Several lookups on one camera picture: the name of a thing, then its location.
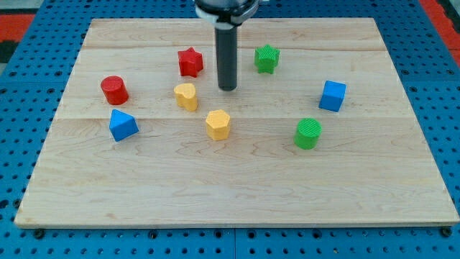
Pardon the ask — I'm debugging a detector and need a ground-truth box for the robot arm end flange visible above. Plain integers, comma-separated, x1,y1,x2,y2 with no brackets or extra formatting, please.
194,0,259,30

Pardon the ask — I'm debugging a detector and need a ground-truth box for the yellow hexagon block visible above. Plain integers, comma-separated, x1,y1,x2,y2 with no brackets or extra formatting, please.
206,109,231,141

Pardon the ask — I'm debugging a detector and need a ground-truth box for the yellow heart block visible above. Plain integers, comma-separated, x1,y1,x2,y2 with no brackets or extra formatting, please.
173,83,198,112

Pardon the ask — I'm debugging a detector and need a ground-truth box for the green cylinder block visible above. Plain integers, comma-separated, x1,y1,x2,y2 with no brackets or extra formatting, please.
293,118,322,150

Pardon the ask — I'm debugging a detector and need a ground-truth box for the red star block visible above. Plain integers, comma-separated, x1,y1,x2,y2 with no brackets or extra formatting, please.
178,47,203,78

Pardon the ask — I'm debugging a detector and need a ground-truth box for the green star block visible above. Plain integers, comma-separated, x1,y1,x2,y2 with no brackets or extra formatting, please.
254,45,280,74

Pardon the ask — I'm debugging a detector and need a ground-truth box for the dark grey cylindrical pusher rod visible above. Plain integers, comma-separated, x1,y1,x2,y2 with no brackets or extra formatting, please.
215,27,237,91

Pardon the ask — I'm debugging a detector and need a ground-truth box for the light wooden board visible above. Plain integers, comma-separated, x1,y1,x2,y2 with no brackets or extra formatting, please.
15,18,459,229

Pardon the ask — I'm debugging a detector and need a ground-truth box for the blue triangular prism block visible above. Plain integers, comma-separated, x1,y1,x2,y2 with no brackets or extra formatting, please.
109,109,139,142

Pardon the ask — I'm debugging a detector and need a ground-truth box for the blue cube block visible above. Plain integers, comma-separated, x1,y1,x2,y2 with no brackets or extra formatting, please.
318,81,346,112

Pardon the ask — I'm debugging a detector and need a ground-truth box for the red cylinder block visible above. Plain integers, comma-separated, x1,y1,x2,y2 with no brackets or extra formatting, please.
101,76,129,105

